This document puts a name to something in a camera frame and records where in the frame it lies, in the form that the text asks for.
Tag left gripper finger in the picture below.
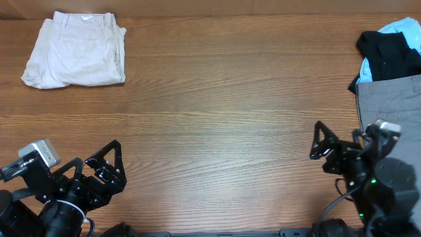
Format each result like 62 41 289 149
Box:
85 140 127 194
53 157 84 179

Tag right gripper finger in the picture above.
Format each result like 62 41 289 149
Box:
309 120 339 160
351 129 365 147

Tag beige shorts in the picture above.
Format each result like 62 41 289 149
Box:
21 11 126 89

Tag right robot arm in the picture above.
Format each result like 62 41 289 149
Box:
308 119 420 236

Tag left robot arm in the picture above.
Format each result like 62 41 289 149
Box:
1 138 127 236

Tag grey shorts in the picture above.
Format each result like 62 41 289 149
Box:
357 75 420 229

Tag black garment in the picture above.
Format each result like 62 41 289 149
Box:
357 31 420 82

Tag light blue garment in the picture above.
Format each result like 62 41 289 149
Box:
356 17 420 84

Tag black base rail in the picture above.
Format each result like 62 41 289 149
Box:
93 226 312 237

